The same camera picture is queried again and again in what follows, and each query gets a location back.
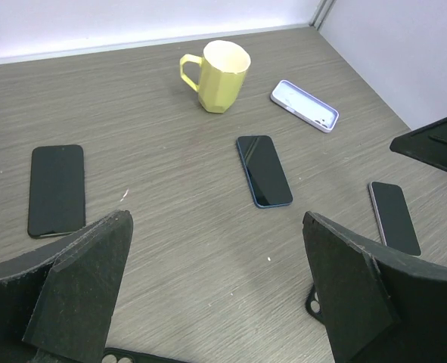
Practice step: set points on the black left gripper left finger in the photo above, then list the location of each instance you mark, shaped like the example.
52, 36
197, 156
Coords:
57, 301

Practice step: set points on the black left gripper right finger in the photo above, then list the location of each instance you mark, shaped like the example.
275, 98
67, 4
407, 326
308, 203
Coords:
377, 304

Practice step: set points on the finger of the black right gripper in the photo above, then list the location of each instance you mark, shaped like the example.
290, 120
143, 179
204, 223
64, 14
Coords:
427, 144

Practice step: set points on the blue-edged smartphone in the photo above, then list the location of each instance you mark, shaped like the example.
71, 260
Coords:
264, 172

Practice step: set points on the black phone case two holes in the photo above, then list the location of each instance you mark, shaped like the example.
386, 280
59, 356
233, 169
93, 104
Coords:
313, 306

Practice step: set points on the lilac phone case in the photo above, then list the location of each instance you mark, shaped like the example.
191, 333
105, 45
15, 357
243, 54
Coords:
305, 106

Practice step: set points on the silver-edged smartphone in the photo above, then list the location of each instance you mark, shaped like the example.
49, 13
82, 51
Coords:
393, 218

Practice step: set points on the black smartphone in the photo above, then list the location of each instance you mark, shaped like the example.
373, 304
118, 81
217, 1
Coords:
56, 191

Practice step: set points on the yellow faceted mug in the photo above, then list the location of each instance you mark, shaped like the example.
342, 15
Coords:
223, 68

